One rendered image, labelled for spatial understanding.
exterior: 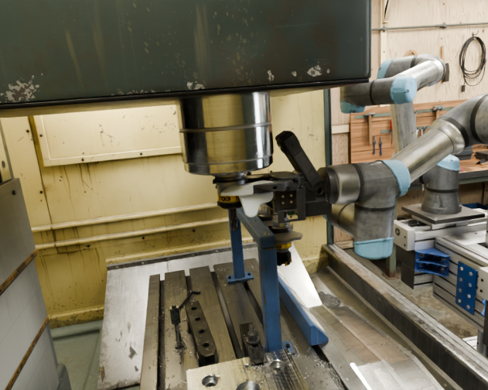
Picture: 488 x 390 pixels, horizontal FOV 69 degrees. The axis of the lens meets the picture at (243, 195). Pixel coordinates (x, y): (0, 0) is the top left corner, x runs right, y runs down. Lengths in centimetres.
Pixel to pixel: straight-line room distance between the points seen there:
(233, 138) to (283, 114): 117
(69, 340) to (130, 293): 36
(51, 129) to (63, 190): 26
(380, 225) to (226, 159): 34
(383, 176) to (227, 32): 39
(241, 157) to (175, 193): 113
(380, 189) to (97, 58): 51
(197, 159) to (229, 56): 16
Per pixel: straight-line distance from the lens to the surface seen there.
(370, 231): 73
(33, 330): 93
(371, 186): 70
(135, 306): 162
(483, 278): 132
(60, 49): 51
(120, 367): 149
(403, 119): 159
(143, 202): 167
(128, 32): 50
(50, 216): 175
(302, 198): 64
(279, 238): 86
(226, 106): 54
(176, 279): 144
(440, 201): 166
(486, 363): 126
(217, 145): 55
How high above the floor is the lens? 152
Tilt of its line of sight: 14 degrees down
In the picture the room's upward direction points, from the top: 5 degrees counter-clockwise
